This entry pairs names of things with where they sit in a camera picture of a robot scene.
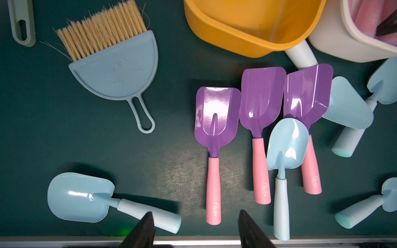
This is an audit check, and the blue shovel under purple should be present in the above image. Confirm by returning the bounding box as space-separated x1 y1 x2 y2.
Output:
285 41 373 129

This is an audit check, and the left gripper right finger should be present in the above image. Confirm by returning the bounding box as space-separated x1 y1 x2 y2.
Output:
238 210 276 248

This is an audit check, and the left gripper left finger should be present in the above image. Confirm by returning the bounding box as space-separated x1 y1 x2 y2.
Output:
120 212 156 248

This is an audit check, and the purple square shovel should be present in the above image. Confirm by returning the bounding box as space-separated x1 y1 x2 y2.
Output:
194 87 242 225
239 67 286 205
283 64 334 195

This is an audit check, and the blue round shovel centre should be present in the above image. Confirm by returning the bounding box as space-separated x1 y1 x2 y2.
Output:
266 118 309 241

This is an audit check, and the white plastic storage box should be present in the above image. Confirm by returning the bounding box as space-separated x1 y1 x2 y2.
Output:
309 1 397 63

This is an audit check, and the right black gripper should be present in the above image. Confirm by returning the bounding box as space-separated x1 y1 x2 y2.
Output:
376 10 397 37

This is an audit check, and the blue pointed shovel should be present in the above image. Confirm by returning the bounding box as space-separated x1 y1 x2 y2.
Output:
335 177 397 229

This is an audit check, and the blue toy brush scoop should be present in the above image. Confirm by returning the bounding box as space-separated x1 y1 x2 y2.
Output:
56 1 159 134

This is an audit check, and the purple pointed shovel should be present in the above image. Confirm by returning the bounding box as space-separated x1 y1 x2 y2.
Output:
355 0 385 38

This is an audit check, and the green toy rake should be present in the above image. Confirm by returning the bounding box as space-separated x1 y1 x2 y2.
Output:
7 0 36 47

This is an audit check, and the yellow plastic storage box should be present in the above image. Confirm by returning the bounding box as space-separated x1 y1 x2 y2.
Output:
184 0 326 58

